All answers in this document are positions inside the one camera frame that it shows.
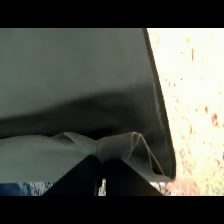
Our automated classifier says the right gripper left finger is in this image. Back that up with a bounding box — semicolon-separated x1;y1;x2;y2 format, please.
44;154;102;197

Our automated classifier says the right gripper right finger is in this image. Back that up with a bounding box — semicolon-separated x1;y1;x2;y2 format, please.
99;158;167;197

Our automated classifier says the dark grey T-shirt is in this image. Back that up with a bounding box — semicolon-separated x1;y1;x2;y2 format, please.
0;27;177;185

